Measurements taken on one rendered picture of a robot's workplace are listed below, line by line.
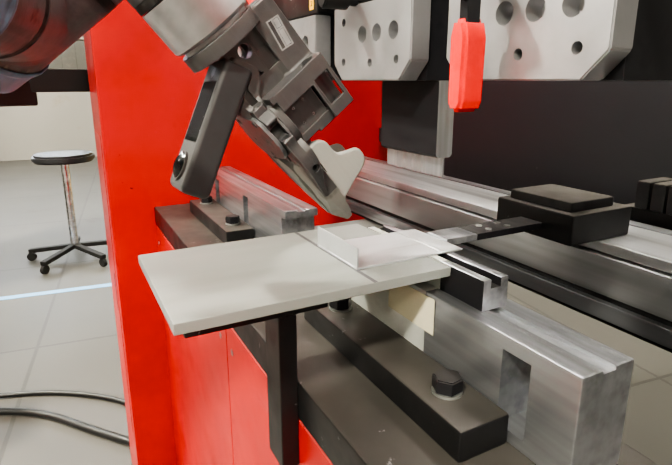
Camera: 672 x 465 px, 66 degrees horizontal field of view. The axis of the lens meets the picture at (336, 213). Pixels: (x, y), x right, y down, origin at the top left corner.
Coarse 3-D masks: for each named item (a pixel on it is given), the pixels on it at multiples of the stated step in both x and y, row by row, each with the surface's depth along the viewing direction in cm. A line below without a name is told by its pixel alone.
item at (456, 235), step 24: (528, 192) 67; (552, 192) 67; (576, 192) 67; (504, 216) 70; (528, 216) 66; (552, 216) 63; (576, 216) 61; (600, 216) 63; (624, 216) 65; (456, 240) 58; (552, 240) 64; (576, 240) 62
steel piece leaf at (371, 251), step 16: (320, 240) 56; (336, 240) 53; (352, 240) 58; (368, 240) 58; (384, 240) 58; (400, 240) 58; (336, 256) 53; (352, 256) 50; (368, 256) 53; (384, 256) 53; (400, 256) 53; (416, 256) 53
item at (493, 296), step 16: (448, 256) 54; (464, 272) 49; (480, 272) 50; (496, 272) 49; (448, 288) 52; (464, 288) 50; (480, 288) 48; (496, 288) 48; (480, 304) 48; (496, 304) 48
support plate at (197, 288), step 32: (352, 224) 65; (160, 256) 54; (192, 256) 54; (224, 256) 54; (256, 256) 54; (288, 256) 54; (320, 256) 54; (160, 288) 45; (192, 288) 45; (224, 288) 45; (256, 288) 45; (288, 288) 45; (320, 288) 45; (352, 288) 46; (384, 288) 47; (192, 320) 39; (224, 320) 40
